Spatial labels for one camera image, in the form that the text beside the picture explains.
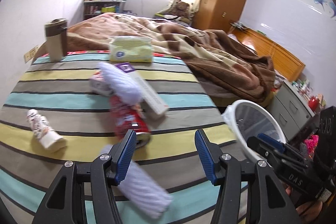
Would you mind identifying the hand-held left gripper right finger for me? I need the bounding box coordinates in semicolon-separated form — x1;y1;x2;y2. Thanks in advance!
194;129;302;224

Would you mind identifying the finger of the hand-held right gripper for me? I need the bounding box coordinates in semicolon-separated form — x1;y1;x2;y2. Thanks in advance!
246;135;286;174
257;133;307;161

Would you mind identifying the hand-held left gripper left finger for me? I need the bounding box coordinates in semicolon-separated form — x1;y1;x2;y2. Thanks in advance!
31;129;137;224

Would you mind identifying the white round waste bin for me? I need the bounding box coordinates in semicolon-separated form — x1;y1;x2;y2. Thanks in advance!
222;99;294;169

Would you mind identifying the clear bin liner bag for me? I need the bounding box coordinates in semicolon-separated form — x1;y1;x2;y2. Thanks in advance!
222;105;285;151

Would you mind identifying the red printed can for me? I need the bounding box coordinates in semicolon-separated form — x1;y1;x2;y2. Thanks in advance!
109;95;151;148

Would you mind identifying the white towel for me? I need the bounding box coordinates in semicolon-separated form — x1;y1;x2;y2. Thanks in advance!
100;144;173;214

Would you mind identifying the long purple white box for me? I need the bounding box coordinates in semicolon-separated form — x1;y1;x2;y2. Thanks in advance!
114;63;168;121

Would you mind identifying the white knitted cloth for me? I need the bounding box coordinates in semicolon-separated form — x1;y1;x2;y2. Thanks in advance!
98;62;143;105

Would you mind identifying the pink drink carton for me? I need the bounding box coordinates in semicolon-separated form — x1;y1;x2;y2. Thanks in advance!
90;70;116;96

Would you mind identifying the small white printed bottle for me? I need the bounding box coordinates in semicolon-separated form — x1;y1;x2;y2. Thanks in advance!
26;109;67;153

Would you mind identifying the person's right hand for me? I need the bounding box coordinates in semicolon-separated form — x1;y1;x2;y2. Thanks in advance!
286;185;324;218

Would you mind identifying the bright pink cloth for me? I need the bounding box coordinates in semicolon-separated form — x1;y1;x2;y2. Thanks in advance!
304;135;319;152

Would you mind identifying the grey drawer cabinet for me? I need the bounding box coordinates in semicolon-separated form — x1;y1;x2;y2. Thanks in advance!
268;80;315;140

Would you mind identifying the wooden bed headboard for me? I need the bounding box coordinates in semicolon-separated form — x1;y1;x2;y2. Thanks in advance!
231;27;306;83

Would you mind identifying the striped table cloth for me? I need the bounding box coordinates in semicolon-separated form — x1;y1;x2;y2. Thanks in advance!
0;52;250;224

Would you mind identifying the brown cream fleece blanket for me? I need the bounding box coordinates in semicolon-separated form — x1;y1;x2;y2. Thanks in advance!
66;13;276;102

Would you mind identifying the green tissue pack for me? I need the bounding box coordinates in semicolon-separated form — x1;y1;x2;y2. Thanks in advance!
108;36;153;63

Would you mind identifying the brown cream travel mug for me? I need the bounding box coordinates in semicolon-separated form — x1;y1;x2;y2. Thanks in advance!
44;18;69;62

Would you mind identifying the tan wooden board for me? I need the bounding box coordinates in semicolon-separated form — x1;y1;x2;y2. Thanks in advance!
24;46;40;64

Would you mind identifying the small wooden shelf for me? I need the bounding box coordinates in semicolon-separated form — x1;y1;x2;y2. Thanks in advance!
83;0;124;17

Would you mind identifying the brown teddy bear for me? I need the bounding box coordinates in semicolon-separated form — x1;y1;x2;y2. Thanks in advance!
168;1;191;18

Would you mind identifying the blue dolphin wall sticker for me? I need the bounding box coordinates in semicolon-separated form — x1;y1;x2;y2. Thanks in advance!
314;0;336;20

